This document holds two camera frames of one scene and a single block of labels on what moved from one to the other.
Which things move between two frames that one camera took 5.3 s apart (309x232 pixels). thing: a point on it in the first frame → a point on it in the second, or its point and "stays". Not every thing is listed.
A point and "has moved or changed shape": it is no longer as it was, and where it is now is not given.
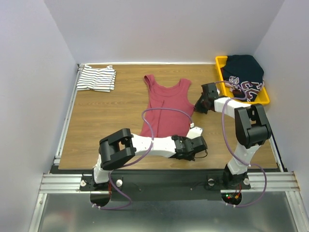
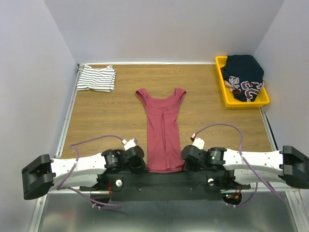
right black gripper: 201,104 → 189,166
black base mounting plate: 162,185 stays
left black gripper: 191,158 → 141,167
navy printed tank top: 244,76 stays
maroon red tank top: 165,123 has moved or changed shape
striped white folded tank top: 101,79 stays
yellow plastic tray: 262,98 stays
